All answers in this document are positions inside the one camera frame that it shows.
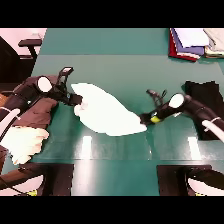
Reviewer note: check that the grey garment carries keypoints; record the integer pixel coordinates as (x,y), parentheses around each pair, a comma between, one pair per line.
(216,38)

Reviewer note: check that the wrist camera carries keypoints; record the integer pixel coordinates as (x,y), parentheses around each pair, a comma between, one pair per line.
(156,96)
(64,75)

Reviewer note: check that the pale lavender garment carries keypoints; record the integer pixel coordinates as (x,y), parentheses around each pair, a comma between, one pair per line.
(191,36)

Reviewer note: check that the black chair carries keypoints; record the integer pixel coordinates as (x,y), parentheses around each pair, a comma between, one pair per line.
(8,63)

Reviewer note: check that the black garment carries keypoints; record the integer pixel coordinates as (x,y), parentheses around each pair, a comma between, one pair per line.
(208,93)

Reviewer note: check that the red garment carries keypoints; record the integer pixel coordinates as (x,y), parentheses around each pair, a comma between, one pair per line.
(173,50)

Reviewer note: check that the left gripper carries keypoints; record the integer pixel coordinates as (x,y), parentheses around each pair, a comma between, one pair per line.
(70,98)

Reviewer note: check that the white shirt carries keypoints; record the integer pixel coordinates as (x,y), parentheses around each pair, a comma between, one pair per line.
(106,111)

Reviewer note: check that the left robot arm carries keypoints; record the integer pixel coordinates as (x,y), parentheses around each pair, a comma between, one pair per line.
(25,93)

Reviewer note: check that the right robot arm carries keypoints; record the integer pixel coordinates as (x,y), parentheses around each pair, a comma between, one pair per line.
(195,108)

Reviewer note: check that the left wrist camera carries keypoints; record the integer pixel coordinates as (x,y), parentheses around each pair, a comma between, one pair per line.
(64,75)

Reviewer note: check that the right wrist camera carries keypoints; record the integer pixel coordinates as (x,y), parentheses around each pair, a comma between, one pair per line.
(156,96)

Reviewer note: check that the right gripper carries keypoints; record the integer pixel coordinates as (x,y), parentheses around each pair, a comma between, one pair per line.
(148,118)

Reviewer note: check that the cream garment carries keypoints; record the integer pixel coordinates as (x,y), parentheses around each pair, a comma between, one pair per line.
(23,141)

